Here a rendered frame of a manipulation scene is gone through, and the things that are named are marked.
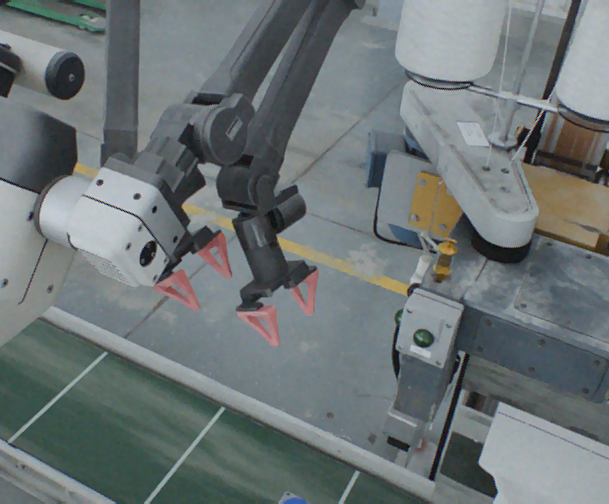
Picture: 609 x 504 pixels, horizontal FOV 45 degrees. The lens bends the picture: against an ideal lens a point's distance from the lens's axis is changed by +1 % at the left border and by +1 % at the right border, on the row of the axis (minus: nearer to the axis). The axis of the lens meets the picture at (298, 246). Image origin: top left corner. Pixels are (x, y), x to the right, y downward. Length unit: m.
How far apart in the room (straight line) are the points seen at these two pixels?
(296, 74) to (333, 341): 1.89
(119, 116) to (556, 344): 0.76
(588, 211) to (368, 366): 1.62
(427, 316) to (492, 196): 0.23
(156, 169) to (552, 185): 0.76
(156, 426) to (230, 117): 1.27
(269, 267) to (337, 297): 2.00
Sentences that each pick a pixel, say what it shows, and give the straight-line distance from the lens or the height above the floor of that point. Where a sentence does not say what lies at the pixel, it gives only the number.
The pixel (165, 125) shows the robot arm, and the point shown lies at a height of 1.54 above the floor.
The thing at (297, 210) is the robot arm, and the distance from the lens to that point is 1.14.
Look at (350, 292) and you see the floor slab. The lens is 3.13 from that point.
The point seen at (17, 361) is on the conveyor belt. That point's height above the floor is 0.38.
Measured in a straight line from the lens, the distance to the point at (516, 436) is 1.44.
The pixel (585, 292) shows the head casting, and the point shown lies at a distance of 1.14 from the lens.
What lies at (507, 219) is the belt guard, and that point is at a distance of 1.11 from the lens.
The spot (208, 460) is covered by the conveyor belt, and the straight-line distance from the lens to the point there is 2.01.
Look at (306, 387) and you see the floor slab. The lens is 2.71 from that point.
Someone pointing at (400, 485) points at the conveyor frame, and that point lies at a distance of 2.03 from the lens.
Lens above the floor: 1.99
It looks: 36 degrees down
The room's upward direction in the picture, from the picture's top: 5 degrees clockwise
